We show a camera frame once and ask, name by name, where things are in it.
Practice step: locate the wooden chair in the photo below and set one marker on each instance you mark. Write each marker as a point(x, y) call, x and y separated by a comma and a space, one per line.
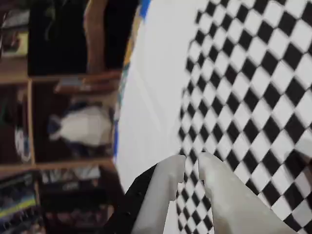
point(93, 36)

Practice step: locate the white blue penguin plush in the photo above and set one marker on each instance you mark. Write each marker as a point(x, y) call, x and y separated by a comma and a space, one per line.
point(83, 126)

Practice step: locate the illustrated picture box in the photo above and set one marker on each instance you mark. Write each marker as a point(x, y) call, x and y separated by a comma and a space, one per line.
point(14, 44)

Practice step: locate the wooden cube bookshelf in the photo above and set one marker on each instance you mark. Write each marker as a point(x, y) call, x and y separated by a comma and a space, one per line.
point(30, 122)

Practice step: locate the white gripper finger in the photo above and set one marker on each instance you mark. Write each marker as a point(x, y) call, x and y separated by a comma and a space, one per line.
point(229, 204)

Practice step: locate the black Crime game box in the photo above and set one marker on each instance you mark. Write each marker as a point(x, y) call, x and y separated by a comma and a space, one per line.
point(70, 180)

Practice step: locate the checkered print white sheet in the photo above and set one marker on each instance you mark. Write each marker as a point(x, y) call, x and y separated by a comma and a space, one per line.
point(158, 97)

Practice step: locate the white blue cup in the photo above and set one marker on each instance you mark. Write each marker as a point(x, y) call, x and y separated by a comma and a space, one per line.
point(22, 143)

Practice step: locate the blue tape strip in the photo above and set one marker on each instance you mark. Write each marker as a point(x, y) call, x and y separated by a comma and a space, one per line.
point(144, 11)
point(116, 143)

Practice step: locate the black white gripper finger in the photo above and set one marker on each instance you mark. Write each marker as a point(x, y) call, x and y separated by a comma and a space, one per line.
point(156, 195)

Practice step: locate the thin pale book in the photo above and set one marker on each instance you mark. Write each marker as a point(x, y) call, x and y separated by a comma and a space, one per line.
point(69, 83)

